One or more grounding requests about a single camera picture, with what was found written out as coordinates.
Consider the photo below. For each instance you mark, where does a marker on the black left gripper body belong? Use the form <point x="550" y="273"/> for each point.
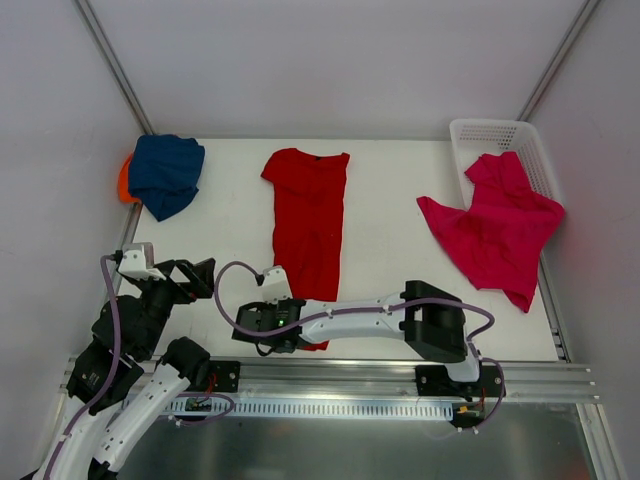
<point x="185" y="279"/>

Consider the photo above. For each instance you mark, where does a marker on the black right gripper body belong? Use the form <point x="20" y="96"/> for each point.
<point x="245" y="323"/>

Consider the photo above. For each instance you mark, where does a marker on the red t shirt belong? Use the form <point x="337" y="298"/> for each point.
<point x="309" y="195"/>

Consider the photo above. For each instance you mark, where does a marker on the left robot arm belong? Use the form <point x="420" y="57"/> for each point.
<point x="97" y="433"/>

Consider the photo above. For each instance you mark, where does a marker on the orange t shirt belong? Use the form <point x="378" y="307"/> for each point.
<point x="123" y="192"/>

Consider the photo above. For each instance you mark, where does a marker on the blue t shirt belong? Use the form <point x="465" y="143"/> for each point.
<point x="163" y="173"/>

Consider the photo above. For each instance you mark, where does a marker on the pink t shirt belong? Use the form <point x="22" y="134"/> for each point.
<point x="497" y="242"/>

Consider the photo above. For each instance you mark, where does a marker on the white perforated plastic basket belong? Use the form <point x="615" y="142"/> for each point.
<point x="470" y="138"/>

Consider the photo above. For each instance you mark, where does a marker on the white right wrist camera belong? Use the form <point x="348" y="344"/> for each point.
<point x="274" y="285"/>

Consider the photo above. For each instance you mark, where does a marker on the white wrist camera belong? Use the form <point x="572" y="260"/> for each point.
<point x="274" y="285"/>
<point x="137" y="262"/>

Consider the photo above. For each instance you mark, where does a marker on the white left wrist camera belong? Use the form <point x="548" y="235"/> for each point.
<point x="137" y="262"/>

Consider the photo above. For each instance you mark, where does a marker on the white slotted cable duct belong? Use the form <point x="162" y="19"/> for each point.
<point x="307" y="408"/>

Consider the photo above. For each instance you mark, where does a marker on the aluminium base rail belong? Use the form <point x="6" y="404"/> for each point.
<point x="520" y="382"/>

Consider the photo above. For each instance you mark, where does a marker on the left aluminium corner post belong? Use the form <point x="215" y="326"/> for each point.
<point x="103" y="44"/>

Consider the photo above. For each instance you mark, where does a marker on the aluminium corner post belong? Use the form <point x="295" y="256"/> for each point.
<point x="103" y="44"/>
<point x="561" y="54"/>

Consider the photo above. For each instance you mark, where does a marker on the right aluminium corner post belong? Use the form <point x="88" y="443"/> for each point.
<point x="561" y="54"/>

